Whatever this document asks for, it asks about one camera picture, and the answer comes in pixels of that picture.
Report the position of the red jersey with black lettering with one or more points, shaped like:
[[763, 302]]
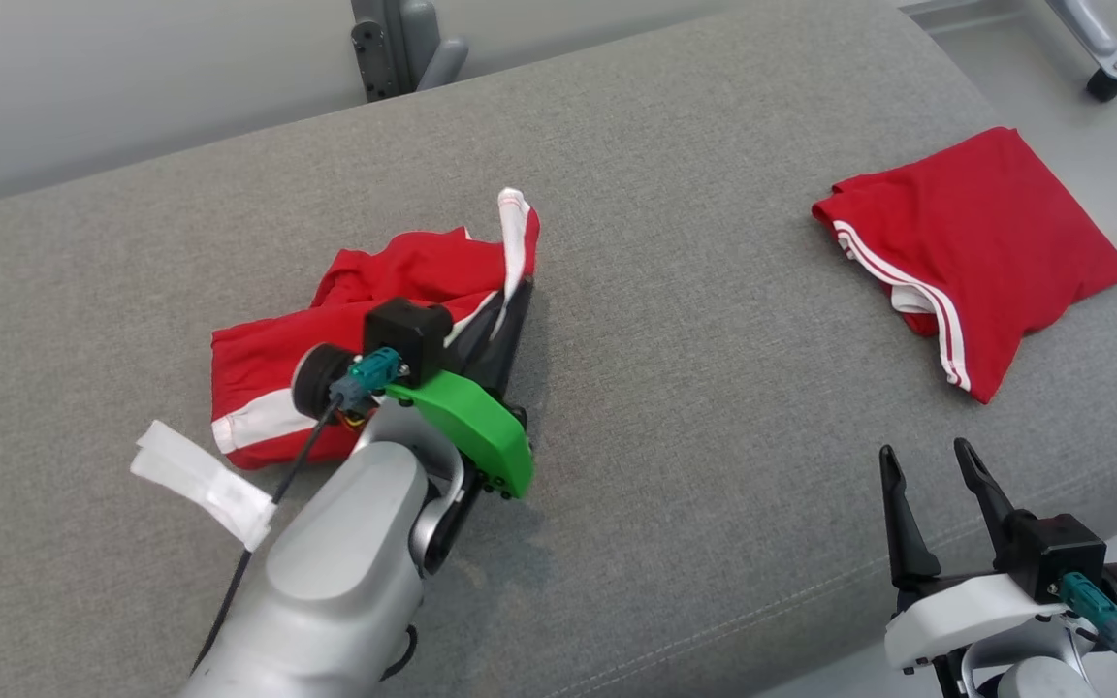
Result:
[[995, 242]]

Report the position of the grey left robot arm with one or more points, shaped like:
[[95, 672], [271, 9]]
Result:
[[345, 572]]

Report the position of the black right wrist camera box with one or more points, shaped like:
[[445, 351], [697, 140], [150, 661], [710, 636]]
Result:
[[1058, 557]]

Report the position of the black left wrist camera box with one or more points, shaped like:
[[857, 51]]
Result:
[[408, 334]]

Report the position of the grey metal stand post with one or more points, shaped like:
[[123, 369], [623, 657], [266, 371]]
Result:
[[394, 48]]

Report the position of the grey caster leg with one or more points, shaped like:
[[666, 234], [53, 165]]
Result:
[[1097, 44]]

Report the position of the grey fabric sofa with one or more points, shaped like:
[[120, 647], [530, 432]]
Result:
[[665, 339]]

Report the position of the white tape label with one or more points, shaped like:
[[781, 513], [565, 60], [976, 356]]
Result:
[[205, 480]]

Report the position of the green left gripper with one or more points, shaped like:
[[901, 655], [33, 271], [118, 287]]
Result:
[[481, 436]]

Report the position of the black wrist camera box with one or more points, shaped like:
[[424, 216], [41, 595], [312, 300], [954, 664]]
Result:
[[1058, 557], [408, 334]]

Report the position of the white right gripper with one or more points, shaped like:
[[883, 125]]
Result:
[[966, 616]]

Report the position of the plain red white-trimmed garment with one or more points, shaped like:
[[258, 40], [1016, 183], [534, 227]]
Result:
[[394, 271]]

